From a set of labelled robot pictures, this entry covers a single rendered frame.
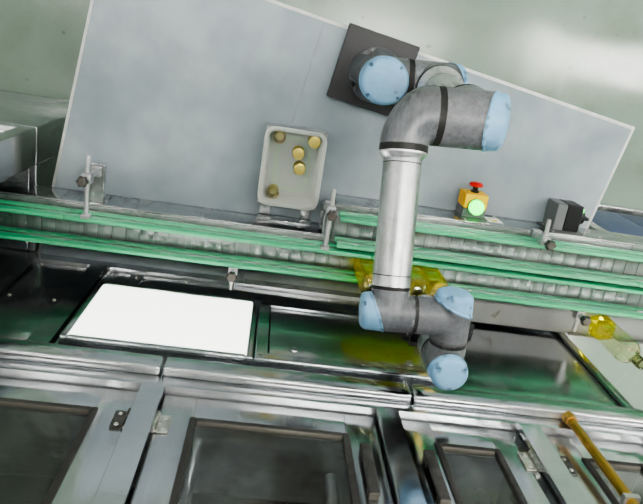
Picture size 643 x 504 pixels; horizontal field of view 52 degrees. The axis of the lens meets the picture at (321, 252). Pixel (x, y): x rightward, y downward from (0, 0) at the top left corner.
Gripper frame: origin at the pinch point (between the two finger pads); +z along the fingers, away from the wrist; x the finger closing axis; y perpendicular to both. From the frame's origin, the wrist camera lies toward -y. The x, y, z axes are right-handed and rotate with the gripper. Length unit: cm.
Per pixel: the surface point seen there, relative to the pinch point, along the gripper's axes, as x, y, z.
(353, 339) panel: 12.7, 15.2, 3.7
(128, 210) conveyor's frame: -6, 79, 31
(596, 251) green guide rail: -14, -52, 23
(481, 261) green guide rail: -6.2, -20.1, 23.7
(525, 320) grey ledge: 12, -40, 30
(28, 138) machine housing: -20, 108, 37
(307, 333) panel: 12.7, 27.1, 4.0
